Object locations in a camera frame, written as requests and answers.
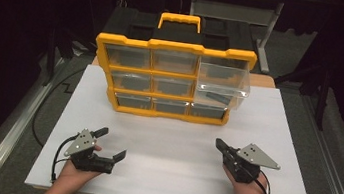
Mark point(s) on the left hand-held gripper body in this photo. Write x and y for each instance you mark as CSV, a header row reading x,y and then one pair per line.
x,y
82,144

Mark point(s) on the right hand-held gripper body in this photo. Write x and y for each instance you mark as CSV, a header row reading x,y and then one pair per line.
x,y
249,161

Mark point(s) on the clear plastic organizer drawer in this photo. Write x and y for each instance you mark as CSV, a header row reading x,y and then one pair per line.
x,y
226,80

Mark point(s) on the yellow black organizer cabinet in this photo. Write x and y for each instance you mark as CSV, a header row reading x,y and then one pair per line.
x,y
176,46

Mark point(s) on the person's right hand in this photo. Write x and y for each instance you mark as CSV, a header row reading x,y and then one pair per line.
x,y
248,192

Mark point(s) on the person's left hand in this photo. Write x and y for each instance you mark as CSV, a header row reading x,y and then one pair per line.
x,y
74,175

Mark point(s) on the white board sheet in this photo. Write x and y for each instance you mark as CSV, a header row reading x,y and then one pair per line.
x,y
163,176

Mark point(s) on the grid of clear plastic drawers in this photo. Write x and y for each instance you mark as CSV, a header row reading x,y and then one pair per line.
x,y
128,56

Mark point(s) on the black metal stand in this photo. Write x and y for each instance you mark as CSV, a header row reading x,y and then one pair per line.
x,y
322,103
51,61

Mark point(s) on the grey metal stand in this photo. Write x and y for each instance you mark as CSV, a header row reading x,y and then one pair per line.
x,y
231,12

